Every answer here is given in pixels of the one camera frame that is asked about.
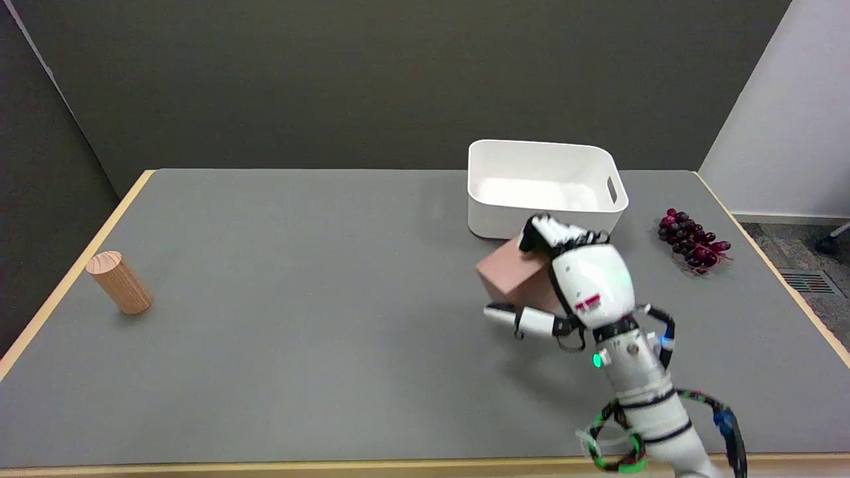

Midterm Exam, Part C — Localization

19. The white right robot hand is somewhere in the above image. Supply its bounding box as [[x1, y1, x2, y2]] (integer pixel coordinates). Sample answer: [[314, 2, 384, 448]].
[[483, 213, 637, 351]]

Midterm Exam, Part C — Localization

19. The wooden cube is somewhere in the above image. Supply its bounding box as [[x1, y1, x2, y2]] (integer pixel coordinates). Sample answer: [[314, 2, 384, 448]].
[[475, 238, 562, 314]]

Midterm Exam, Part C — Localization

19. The white plastic box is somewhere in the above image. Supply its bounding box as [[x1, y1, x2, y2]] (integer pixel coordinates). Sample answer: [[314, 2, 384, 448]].
[[467, 139, 630, 240]]

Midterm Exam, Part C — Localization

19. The dark red grape bunch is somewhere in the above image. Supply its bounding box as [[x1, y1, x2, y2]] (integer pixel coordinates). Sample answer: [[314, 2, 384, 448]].
[[657, 208, 733, 275]]

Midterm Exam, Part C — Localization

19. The floor vent grille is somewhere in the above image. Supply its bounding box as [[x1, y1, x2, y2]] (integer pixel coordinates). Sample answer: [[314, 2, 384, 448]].
[[781, 270, 839, 295]]

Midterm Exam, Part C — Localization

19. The black chair caster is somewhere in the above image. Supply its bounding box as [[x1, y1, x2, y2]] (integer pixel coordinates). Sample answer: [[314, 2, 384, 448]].
[[815, 223, 850, 256]]

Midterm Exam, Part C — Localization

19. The wooden cylinder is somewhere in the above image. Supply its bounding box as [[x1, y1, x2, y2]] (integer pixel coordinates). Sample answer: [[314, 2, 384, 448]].
[[86, 250, 153, 315]]

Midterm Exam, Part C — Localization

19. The green black cable loop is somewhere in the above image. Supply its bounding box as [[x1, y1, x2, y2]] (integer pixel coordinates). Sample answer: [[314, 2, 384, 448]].
[[576, 400, 647, 473]]

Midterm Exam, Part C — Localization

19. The black braided cable loop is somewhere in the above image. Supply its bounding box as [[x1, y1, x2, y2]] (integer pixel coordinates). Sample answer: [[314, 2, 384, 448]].
[[674, 389, 748, 478]]

